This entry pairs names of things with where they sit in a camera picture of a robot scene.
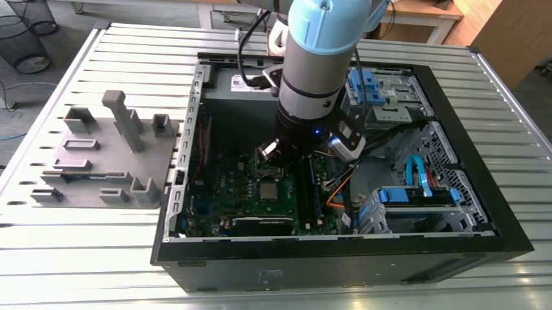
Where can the silver topped CPU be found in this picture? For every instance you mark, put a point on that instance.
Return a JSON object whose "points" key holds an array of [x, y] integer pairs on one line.
{"points": [[270, 190]]}

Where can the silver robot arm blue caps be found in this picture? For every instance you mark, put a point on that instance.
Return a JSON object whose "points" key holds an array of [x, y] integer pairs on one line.
{"points": [[318, 55]]}

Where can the CPU socket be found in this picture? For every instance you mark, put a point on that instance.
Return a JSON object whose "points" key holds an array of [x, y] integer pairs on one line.
{"points": [[282, 193]]}

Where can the black RAM slot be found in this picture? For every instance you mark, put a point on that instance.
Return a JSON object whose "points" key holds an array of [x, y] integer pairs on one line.
{"points": [[312, 193], [302, 193], [307, 193]]}

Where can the small wrist electronics box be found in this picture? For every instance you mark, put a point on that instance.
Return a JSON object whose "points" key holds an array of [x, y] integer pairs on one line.
{"points": [[274, 77]]}

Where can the blue drive bay latch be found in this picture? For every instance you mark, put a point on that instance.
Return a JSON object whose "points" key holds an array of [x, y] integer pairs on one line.
{"points": [[370, 93]]}

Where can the silver optical drive bay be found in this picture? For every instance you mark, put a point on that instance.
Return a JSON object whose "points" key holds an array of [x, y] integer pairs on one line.
{"points": [[397, 113]]}

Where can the grey power supply unit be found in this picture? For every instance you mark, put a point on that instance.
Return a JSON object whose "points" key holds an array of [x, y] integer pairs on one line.
{"points": [[223, 84]]}

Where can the green motherboard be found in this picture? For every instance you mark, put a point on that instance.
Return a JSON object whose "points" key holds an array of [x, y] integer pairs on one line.
{"points": [[232, 193]]}

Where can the empty blue disk carrier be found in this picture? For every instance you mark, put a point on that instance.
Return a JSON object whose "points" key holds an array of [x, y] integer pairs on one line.
{"points": [[366, 213]]}

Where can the black graphics card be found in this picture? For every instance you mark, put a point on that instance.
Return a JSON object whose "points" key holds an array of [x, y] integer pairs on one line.
{"points": [[263, 226]]}

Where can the hard disk in blue carrier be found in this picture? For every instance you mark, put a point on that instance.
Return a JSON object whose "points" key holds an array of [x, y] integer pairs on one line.
{"points": [[430, 197]]}

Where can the black PC case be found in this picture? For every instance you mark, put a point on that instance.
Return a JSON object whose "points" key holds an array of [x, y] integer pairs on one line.
{"points": [[345, 261]]}

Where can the grey parts rack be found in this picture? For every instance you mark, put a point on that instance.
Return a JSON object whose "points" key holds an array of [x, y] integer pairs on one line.
{"points": [[107, 155]]}

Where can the silver disk bay cage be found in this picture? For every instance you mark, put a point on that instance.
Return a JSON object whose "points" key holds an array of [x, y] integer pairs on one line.
{"points": [[465, 219]]}

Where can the white desk with wooden top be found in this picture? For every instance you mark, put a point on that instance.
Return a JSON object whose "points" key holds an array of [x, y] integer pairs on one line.
{"points": [[430, 11]]}

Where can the dark green RAM stick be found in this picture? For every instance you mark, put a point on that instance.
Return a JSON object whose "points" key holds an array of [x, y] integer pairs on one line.
{"points": [[81, 176]]}

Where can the wooden cabinet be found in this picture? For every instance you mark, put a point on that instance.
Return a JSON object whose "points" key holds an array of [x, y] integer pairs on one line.
{"points": [[508, 38]]}

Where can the dark wrist camera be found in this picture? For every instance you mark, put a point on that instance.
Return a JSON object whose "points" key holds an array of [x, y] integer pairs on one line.
{"points": [[268, 149]]}

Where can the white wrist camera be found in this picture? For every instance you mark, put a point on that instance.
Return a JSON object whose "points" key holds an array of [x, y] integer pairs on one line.
{"points": [[349, 151]]}

